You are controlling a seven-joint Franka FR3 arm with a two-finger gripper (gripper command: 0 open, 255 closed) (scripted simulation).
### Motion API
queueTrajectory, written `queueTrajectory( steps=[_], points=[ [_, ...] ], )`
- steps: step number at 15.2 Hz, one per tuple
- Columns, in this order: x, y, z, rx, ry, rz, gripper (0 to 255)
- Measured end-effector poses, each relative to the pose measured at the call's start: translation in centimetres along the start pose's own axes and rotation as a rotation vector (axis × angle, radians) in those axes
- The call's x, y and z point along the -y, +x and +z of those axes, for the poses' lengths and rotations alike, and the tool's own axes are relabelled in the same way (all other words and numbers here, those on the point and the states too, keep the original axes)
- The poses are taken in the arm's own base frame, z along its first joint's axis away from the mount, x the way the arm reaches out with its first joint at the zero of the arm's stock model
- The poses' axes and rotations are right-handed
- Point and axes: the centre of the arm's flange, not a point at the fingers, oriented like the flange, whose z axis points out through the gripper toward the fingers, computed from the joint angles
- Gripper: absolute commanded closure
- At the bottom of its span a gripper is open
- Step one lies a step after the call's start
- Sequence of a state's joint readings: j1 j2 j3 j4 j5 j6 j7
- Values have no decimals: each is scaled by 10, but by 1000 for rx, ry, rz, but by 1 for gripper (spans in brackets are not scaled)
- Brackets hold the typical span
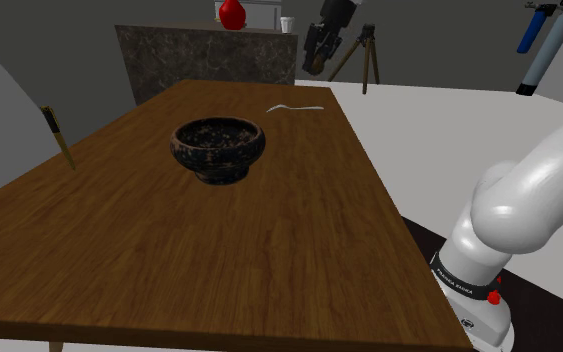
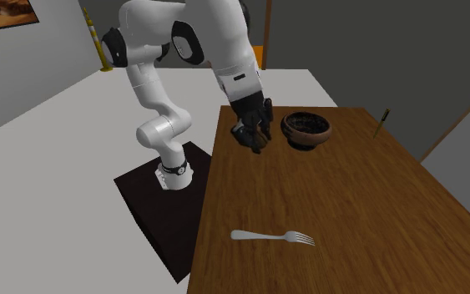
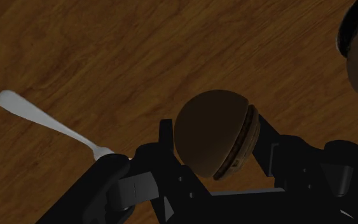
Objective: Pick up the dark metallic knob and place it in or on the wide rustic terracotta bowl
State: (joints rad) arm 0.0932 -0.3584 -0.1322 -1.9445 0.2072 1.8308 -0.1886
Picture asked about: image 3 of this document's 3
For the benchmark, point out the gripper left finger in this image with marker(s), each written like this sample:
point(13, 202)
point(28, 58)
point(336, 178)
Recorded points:
point(154, 173)

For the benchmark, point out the brown burger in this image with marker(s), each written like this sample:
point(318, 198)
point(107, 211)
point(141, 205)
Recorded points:
point(211, 133)

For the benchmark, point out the silver fork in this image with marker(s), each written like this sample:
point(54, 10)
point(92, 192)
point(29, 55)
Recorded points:
point(47, 119)

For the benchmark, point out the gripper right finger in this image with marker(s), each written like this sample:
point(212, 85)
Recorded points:
point(309, 167)

